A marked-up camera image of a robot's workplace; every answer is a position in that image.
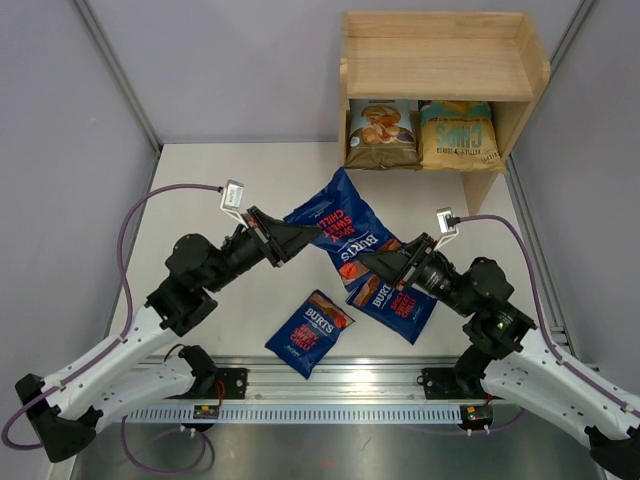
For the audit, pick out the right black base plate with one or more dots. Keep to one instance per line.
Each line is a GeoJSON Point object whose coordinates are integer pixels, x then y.
{"type": "Point", "coordinates": [448, 383]}

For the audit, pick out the left aluminium frame post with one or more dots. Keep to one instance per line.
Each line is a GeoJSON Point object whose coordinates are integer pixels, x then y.
{"type": "Point", "coordinates": [91, 23]}

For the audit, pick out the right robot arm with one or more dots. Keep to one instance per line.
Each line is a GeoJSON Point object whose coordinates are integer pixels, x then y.
{"type": "Point", "coordinates": [513, 357]}

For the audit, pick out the aluminium frame post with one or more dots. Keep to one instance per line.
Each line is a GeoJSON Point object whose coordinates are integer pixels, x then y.
{"type": "Point", "coordinates": [91, 23]}
{"type": "Point", "coordinates": [571, 31]}

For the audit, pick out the wooden two-tier shelf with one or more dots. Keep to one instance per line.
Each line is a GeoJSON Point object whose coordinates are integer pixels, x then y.
{"type": "Point", "coordinates": [498, 57]}

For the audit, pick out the right aluminium frame post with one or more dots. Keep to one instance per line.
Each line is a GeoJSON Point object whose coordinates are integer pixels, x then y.
{"type": "Point", "coordinates": [571, 31]}

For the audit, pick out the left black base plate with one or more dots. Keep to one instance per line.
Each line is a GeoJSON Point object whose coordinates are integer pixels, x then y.
{"type": "Point", "coordinates": [229, 383]}

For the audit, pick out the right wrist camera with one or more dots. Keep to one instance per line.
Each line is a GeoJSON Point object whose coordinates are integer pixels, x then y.
{"type": "Point", "coordinates": [448, 225]}

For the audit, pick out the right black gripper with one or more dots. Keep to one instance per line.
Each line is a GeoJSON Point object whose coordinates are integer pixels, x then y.
{"type": "Point", "coordinates": [399, 265]}

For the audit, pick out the yellow kettle chips bag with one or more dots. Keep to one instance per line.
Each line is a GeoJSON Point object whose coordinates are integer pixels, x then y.
{"type": "Point", "coordinates": [458, 135]}

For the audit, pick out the blue Burts bag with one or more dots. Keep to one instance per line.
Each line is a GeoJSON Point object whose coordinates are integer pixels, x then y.
{"type": "Point", "coordinates": [309, 333]}
{"type": "Point", "coordinates": [406, 312]}
{"type": "Point", "coordinates": [349, 227]}

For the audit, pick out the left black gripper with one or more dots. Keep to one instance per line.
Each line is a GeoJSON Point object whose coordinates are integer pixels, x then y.
{"type": "Point", "coordinates": [283, 239]}

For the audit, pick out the white slotted cable duct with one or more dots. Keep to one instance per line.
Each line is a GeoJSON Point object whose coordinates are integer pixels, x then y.
{"type": "Point", "coordinates": [385, 414]}

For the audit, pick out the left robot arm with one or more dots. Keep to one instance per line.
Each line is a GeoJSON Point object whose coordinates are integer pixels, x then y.
{"type": "Point", "coordinates": [69, 408]}

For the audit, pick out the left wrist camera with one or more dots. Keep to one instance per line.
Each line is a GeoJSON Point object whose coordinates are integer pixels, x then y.
{"type": "Point", "coordinates": [231, 198]}

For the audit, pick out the light blue cassava chips bag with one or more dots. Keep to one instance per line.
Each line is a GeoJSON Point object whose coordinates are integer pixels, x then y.
{"type": "Point", "coordinates": [381, 135]}

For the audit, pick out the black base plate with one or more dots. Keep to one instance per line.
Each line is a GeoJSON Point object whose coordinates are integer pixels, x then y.
{"type": "Point", "coordinates": [448, 383]}
{"type": "Point", "coordinates": [229, 383]}

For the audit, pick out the aluminium mounting rail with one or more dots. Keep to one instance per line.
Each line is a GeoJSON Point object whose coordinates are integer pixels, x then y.
{"type": "Point", "coordinates": [336, 380]}

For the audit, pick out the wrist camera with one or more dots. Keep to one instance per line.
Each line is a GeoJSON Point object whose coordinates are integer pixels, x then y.
{"type": "Point", "coordinates": [448, 225]}
{"type": "Point", "coordinates": [231, 198]}

